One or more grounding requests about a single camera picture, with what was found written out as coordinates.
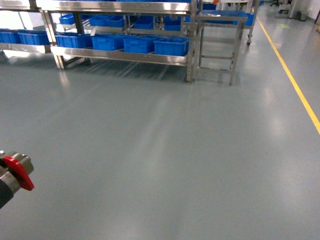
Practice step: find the red handled metal valve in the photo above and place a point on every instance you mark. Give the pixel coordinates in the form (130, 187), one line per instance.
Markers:
(15, 170)

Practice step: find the steel shelf rack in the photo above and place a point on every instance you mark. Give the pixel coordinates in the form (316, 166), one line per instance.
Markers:
(145, 31)

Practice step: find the small steel side table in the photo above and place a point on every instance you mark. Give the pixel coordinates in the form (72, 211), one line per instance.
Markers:
(219, 36)

